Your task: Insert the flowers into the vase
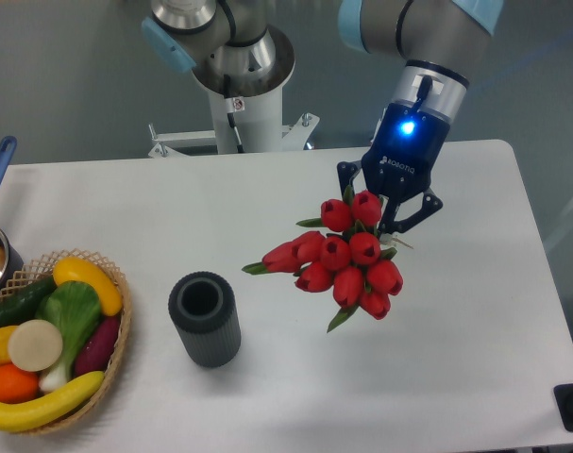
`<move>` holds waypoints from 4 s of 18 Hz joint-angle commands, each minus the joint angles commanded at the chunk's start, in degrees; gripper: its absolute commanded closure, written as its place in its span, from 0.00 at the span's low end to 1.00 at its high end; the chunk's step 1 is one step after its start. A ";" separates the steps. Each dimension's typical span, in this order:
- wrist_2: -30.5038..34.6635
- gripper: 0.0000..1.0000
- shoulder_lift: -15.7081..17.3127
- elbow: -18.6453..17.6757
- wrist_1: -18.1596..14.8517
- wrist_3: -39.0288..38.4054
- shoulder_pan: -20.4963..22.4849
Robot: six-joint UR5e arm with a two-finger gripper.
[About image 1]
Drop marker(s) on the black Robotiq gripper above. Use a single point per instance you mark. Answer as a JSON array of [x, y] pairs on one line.
[[398, 165]]

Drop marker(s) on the red tulip bouquet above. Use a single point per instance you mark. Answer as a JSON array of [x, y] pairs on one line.
[[341, 252]]

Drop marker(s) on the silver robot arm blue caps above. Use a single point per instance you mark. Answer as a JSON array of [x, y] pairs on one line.
[[440, 41]]

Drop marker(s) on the dark grey ribbed vase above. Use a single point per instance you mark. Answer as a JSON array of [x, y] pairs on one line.
[[203, 310]]

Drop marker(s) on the purple sweet potato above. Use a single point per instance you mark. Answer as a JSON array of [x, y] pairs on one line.
[[95, 354]]

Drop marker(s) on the green bok choy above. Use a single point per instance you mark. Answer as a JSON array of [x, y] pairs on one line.
[[74, 309]]

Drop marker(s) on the woven wicker basket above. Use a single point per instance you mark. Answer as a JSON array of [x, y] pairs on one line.
[[43, 267]]

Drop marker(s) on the green cucumber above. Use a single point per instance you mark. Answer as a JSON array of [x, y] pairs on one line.
[[22, 306]]

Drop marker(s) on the beige round disc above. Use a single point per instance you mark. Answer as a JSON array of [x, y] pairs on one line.
[[35, 345]]

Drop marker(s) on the orange fruit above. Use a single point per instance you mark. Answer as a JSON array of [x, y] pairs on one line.
[[17, 385]]

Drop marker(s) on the yellow banana lower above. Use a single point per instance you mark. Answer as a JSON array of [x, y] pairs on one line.
[[46, 409]]

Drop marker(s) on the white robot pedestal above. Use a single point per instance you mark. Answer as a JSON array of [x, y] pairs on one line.
[[244, 86]]

